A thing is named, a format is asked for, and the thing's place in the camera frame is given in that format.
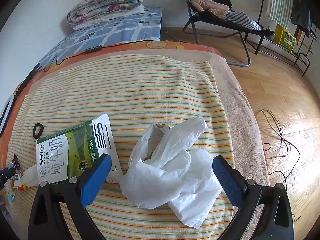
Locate white colourful long wrapper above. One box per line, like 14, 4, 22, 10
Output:
13, 164, 40, 191

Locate green white milk carton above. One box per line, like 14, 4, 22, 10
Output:
36, 113, 124, 184

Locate black hair tie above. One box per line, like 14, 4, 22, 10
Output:
32, 122, 45, 139

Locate white plastic bag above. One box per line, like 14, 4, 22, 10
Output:
120, 116, 222, 229

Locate small colourful foil wrapper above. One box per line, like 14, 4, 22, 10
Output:
7, 185, 17, 203

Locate beige blanket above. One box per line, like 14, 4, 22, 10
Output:
27, 48, 271, 240

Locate orange floral bed sheet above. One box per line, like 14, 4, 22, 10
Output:
1, 41, 221, 168

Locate striped yellow towel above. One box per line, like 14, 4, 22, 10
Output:
1, 53, 234, 239

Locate yellow crate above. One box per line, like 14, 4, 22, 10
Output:
273, 25, 296, 52

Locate striped garment on chair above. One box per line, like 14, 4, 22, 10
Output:
225, 10, 262, 31

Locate black metal clothes rack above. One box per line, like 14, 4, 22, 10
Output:
246, 0, 317, 77

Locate blue checked bed sheet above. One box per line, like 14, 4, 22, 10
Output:
40, 7, 162, 68

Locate peach clothes on chair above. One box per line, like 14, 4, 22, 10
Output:
190, 0, 229, 20

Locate green striped hanging towel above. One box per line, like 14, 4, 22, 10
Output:
267, 0, 293, 29

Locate dark hanging jacket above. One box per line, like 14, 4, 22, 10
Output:
291, 0, 312, 36

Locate black folding chair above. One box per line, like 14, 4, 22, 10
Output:
182, 0, 272, 67

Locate folded floral quilt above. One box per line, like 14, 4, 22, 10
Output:
67, 0, 143, 28

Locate white ring light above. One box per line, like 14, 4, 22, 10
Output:
0, 94, 16, 137

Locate floor cables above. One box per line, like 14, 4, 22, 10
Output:
260, 109, 302, 223

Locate black cable inline remote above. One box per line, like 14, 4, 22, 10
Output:
83, 46, 103, 54

